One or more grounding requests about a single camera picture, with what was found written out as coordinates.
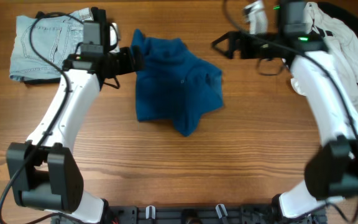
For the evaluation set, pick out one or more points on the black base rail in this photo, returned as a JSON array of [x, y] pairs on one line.
[[246, 214]]

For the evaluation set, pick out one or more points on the blue polo shirt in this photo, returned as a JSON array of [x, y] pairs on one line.
[[175, 84]]

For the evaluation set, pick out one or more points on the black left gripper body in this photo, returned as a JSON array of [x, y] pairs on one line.
[[121, 62]]

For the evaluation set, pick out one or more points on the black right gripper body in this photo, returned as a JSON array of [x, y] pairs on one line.
[[239, 45]]

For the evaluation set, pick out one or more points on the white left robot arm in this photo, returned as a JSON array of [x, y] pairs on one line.
[[43, 172]]

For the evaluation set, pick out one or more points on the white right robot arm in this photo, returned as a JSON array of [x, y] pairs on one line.
[[331, 176]]

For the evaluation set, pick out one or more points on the folded light denim shorts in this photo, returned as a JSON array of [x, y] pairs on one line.
[[42, 46]]

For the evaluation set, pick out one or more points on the folded black garment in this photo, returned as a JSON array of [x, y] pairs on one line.
[[101, 18]]

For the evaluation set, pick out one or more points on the white printed t-shirt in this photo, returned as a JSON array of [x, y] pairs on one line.
[[342, 43]]

